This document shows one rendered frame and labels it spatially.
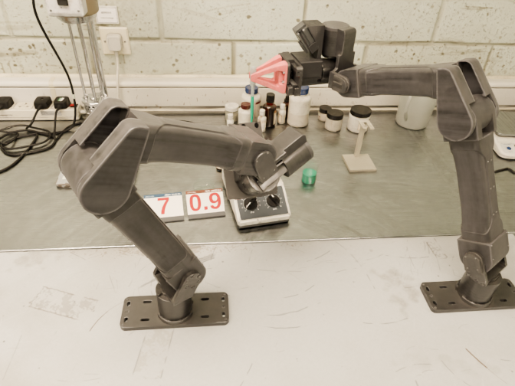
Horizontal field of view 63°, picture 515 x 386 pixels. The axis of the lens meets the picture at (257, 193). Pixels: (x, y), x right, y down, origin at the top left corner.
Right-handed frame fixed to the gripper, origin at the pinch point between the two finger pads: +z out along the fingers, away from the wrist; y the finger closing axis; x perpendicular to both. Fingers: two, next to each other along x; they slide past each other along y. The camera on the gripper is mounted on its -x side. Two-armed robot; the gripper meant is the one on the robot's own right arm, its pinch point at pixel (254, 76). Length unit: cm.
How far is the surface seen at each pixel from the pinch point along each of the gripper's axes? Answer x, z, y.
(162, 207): 29.9, 22.6, 2.8
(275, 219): 30.6, -2.8, 12.5
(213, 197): 29.3, 10.2, 2.5
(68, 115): 29, 48, -49
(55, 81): 20, 50, -56
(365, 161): 31.6, -36.4, -7.0
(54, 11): -9.9, 39.3, -18.6
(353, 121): 28, -40, -25
